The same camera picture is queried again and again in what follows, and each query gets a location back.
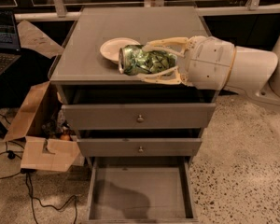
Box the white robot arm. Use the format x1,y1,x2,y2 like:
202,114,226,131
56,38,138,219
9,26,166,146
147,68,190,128
138,35,280,112

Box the black laptop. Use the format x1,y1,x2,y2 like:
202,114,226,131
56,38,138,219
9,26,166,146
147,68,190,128
0,8,21,76

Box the grey drawer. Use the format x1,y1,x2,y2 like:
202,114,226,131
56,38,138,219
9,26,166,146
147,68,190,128
61,87,216,130
77,129,202,157
83,157,200,224

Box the black floor cable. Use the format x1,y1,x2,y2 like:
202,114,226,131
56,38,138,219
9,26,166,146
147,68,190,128
0,140,78,224

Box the grey middle drawer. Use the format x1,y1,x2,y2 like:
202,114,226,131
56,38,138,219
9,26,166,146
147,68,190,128
77,129,202,157

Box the grey drawer cabinet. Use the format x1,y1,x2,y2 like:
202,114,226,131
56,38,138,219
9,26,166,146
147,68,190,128
48,5,232,224

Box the grey top drawer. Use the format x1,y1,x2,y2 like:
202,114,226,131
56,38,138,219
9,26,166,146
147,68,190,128
61,87,216,130

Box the open cardboard box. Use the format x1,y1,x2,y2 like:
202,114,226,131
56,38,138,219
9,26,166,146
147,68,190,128
4,81,85,172

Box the items inside cardboard box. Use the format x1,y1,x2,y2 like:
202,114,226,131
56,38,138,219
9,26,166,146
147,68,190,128
41,110,72,141

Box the brown cardboard sheet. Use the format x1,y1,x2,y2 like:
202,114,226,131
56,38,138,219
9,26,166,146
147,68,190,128
17,21,63,59

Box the grey bottom drawer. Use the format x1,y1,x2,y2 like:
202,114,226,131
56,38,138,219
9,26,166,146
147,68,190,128
83,157,200,224

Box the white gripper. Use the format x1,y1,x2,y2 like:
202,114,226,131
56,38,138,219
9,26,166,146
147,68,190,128
137,35,236,91

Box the white metal railing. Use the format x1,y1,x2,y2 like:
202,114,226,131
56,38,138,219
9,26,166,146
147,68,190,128
0,0,280,22

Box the green soda can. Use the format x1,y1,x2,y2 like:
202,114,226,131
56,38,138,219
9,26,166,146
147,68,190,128
119,45,177,76

